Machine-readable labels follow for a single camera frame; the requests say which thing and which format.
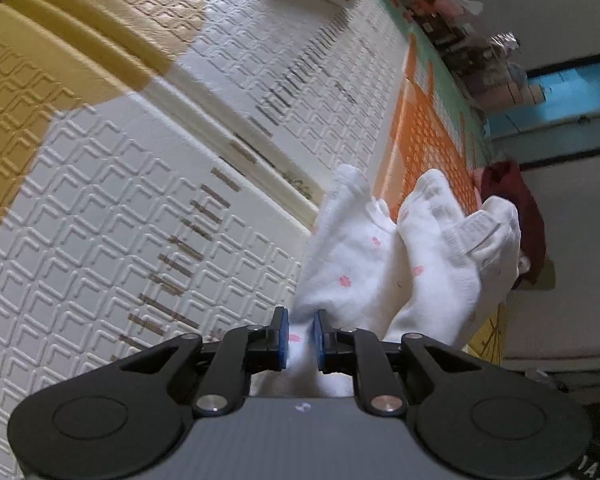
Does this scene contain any colourful foam play mat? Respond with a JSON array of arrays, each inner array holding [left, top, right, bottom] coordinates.
[[0, 0, 506, 431]]

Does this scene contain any dark red garment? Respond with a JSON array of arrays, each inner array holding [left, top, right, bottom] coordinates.
[[480, 160, 547, 288]]

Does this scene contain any row of bottles and jars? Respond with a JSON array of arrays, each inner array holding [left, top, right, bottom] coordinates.
[[370, 0, 526, 111]]

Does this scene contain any white flower-print baby shirt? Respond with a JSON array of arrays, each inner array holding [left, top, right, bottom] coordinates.
[[252, 164, 523, 398]]

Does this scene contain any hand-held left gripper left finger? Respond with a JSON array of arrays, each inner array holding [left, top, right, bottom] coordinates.
[[120, 307, 290, 418]]

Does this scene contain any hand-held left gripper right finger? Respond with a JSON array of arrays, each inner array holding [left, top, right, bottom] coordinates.
[[312, 309, 483, 418]]

